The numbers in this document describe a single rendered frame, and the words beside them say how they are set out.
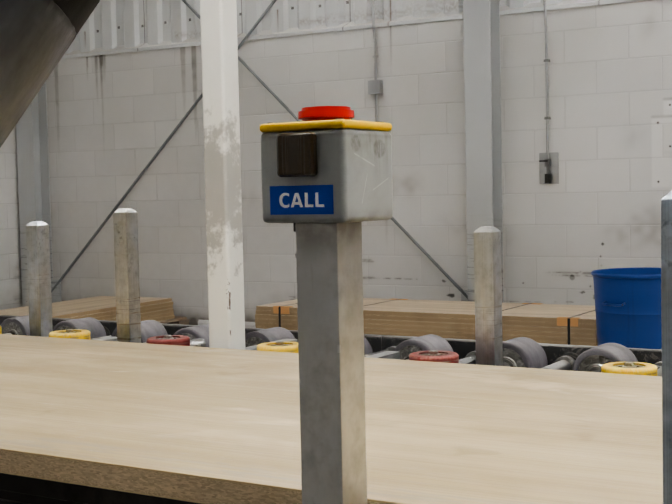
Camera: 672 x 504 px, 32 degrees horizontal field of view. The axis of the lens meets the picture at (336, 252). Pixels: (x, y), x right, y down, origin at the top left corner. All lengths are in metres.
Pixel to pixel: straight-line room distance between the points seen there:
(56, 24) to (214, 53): 1.77
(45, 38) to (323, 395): 0.54
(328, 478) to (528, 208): 7.57
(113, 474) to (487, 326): 0.91
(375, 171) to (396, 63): 8.01
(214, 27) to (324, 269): 1.31
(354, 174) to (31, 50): 0.50
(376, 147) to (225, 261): 1.26
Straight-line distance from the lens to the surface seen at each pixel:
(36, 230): 2.55
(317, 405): 0.83
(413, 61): 8.76
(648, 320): 6.35
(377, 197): 0.82
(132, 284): 2.39
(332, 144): 0.79
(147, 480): 1.19
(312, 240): 0.82
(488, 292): 1.95
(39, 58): 0.32
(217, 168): 2.07
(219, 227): 2.07
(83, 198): 10.54
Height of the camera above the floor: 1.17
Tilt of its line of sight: 3 degrees down
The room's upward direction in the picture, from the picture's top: 1 degrees counter-clockwise
